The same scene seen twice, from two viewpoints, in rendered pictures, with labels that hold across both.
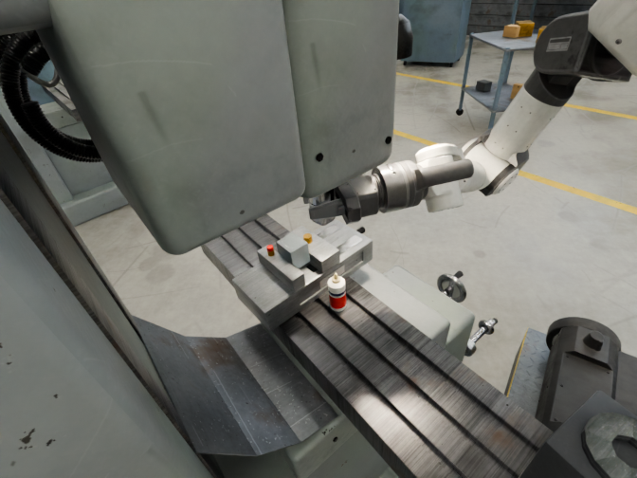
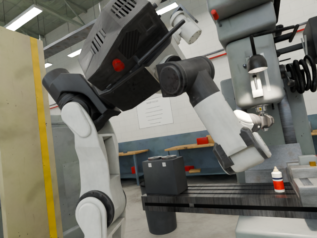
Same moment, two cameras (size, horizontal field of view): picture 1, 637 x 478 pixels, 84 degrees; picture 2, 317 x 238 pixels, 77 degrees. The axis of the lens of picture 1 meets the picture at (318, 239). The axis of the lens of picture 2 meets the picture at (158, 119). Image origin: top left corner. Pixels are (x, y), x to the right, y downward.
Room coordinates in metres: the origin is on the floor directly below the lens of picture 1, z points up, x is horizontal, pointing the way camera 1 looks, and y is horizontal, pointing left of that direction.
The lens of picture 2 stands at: (1.17, -0.90, 1.24)
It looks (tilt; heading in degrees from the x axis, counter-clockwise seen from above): 5 degrees up; 152
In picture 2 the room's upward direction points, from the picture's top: 9 degrees counter-clockwise
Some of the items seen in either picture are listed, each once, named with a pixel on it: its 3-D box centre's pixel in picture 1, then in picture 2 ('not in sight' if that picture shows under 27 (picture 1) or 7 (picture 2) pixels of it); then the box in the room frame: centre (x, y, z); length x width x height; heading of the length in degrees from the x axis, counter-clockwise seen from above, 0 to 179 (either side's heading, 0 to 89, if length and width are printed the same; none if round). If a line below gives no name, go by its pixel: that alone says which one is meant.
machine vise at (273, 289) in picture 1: (305, 263); (312, 178); (0.68, 0.04, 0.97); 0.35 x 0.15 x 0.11; 127
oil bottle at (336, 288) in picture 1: (336, 290); (277, 178); (0.57, -0.03, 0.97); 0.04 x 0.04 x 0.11
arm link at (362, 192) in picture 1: (369, 193); (254, 123); (0.56, -0.10, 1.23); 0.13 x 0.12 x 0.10; 9
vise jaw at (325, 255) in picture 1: (311, 248); (312, 171); (0.69, 0.02, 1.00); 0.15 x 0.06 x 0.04; 37
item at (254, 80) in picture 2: not in sight; (254, 73); (0.61, -0.10, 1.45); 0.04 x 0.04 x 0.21; 34
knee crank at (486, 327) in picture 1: (479, 333); not in sight; (0.73, -0.53, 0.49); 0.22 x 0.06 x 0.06; 124
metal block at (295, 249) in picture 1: (293, 251); (307, 162); (0.66, 0.06, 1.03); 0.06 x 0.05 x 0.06; 37
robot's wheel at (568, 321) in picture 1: (581, 343); not in sight; (0.65, -0.84, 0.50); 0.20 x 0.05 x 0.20; 51
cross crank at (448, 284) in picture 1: (445, 293); not in sight; (0.83, -0.43, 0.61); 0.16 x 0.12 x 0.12; 124
